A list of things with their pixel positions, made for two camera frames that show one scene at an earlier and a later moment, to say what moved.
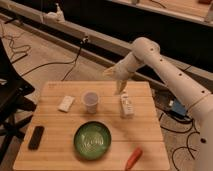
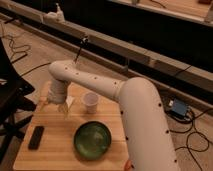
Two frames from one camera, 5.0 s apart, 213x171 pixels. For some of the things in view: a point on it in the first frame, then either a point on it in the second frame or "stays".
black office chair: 14,102 stays
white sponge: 66,103 stays
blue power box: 178,108 stays
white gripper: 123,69 -> 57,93
